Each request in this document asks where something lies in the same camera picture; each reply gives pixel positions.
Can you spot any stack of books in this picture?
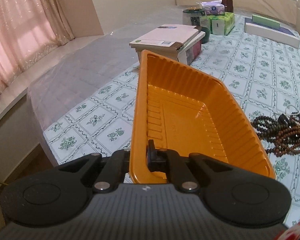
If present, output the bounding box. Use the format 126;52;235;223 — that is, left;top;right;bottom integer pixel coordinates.
130;31;205;65

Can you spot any purple tissue pack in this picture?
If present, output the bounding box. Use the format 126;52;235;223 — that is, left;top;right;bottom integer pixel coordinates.
200;0;225;15

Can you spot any dark brown box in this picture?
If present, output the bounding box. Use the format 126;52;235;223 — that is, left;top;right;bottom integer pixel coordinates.
221;0;234;12

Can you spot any green slim box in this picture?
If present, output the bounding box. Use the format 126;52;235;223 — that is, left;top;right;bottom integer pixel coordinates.
251;15;280;29

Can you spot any orange plastic tray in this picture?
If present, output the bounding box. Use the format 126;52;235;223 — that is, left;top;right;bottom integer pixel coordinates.
129;50;275;184

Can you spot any black oblong pendant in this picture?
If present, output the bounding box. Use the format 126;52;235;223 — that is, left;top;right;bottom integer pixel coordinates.
277;114;289;127

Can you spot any brown bead necklace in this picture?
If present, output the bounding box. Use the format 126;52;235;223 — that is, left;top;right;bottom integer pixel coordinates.
264;125;300;158

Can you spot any white flat box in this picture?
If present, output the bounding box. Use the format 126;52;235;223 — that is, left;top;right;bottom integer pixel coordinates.
244;17;300;49

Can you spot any dark green cup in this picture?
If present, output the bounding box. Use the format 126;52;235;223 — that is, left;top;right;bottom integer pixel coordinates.
201;27;210;44

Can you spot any green tissue pack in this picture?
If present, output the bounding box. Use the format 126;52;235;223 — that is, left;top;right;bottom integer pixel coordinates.
207;12;235;36

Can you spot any pink curtain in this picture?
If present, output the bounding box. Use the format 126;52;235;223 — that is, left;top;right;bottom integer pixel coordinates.
0;0;74;94

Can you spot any glass jar green lid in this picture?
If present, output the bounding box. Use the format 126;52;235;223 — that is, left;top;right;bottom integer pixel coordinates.
183;7;209;28

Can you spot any pink top book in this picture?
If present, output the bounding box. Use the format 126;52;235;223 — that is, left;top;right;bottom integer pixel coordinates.
129;24;205;50

